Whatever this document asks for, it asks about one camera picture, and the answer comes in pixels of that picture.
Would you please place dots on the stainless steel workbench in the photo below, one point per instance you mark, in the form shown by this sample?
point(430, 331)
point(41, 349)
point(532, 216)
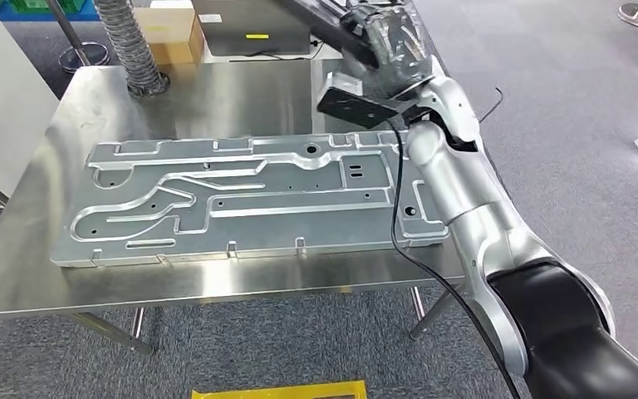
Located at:
point(214, 275)

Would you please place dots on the cardboard box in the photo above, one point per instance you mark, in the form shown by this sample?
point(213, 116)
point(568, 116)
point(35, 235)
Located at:
point(170, 33)

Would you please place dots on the grey metal fixture plate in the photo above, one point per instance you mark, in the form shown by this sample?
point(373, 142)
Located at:
point(275, 226)

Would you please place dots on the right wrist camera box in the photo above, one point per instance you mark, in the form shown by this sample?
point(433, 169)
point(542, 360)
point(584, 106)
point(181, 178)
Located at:
point(357, 110)

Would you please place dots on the yellow floor tape rectangle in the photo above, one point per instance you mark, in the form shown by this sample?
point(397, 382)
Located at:
point(275, 388)

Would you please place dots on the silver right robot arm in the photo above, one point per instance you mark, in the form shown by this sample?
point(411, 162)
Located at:
point(473, 182)

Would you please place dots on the white cabinet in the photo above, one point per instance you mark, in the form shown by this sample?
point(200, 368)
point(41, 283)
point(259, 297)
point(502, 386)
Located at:
point(5, 110)

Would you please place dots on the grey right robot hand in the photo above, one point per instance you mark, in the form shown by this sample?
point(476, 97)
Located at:
point(396, 49)

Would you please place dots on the black plastic car part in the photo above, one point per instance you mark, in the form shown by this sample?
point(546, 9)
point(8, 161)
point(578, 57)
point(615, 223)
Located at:
point(330, 30)

